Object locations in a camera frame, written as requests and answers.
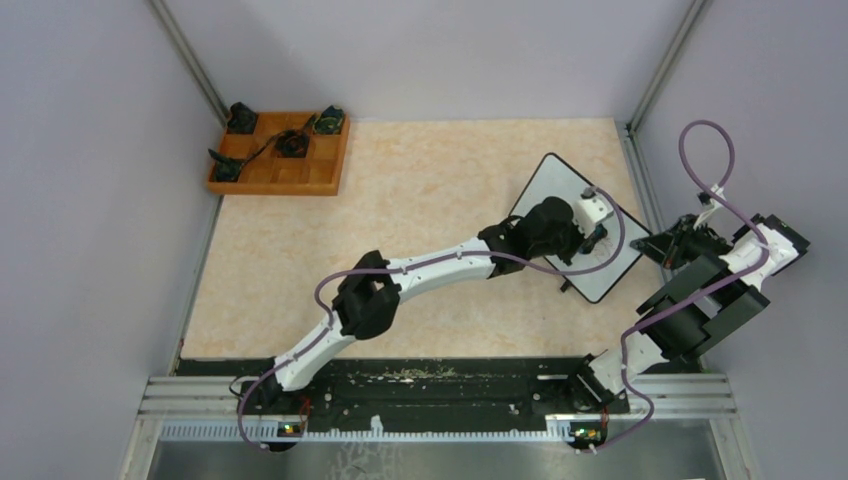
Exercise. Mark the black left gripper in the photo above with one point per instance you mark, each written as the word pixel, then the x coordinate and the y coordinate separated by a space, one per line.
pixel 578 240

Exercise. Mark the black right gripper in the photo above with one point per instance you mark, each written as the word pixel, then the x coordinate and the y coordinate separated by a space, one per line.
pixel 668 247

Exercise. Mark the blue felt eraser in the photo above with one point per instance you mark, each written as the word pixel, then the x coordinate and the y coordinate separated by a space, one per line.
pixel 599 234

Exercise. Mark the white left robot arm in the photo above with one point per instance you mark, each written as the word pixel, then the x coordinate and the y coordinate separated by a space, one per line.
pixel 361 303

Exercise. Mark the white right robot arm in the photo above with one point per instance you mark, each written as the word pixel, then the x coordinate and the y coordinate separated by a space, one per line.
pixel 716 287

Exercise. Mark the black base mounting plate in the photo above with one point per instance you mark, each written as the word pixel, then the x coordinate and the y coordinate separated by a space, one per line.
pixel 463 395

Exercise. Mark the dark object top-right compartment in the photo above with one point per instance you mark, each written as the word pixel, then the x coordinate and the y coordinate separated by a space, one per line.
pixel 329 122

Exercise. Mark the dark object centre compartment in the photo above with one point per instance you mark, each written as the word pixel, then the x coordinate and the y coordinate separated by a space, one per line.
pixel 292 143

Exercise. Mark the orange compartment tray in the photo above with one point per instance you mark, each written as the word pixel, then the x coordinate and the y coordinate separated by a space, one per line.
pixel 265 173

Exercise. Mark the dark object top-left compartment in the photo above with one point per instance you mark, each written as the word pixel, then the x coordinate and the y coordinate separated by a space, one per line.
pixel 242 119

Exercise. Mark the dark object left compartment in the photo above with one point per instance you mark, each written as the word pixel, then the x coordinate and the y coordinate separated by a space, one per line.
pixel 226 169

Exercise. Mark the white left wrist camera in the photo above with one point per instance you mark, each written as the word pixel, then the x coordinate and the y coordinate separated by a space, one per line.
pixel 590 210

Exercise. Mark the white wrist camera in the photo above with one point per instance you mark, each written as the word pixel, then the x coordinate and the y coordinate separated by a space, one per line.
pixel 710 201
pixel 590 210

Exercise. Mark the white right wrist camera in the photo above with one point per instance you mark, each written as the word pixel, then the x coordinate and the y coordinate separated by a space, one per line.
pixel 710 201

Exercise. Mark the right corner aluminium post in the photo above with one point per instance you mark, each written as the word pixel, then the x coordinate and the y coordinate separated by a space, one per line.
pixel 694 14

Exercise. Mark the corner aluminium post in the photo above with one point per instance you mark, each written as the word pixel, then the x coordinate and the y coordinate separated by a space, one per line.
pixel 183 48
pixel 694 14

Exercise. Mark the left corner aluminium post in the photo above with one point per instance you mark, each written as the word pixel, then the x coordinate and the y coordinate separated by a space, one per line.
pixel 183 48

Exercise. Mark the aluminium front rail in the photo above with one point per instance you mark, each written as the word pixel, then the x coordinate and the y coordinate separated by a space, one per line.
pixel 203 409

